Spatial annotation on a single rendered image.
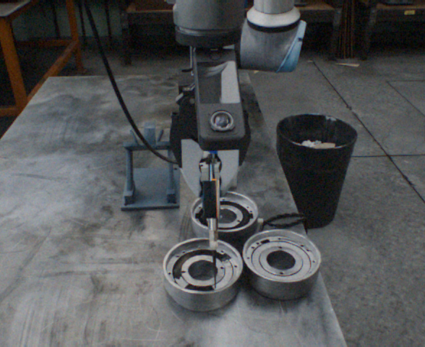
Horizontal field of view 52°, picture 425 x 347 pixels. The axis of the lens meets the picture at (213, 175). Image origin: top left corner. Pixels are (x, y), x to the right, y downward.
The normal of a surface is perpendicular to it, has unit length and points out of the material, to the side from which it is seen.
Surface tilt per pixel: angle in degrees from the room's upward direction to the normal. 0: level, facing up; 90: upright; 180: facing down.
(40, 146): 0
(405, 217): 0
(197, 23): 90
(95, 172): 0
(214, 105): 32
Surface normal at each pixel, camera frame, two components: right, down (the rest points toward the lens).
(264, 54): -0.29, 0.64
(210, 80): 0.05, -0.44
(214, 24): 0.17, 0.53
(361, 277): 0.00, -0.85
